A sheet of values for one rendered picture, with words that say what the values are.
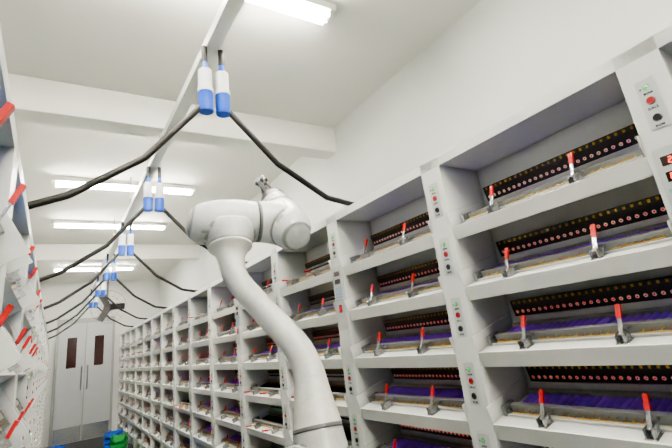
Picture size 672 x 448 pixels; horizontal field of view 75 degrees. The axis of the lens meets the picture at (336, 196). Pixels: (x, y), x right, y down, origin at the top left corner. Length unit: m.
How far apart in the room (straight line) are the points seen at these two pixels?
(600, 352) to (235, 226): 0.92
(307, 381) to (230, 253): 0.32
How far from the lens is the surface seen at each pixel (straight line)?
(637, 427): 1.34
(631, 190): 1.44
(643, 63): 1.26
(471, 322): 1.49
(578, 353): 1.31
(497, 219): 1.41
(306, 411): 0.94
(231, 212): 1.03
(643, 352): 1.24
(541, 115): 1.39
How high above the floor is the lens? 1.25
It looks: 18 degrees up
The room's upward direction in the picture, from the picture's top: 7 degrees counter-clockwise
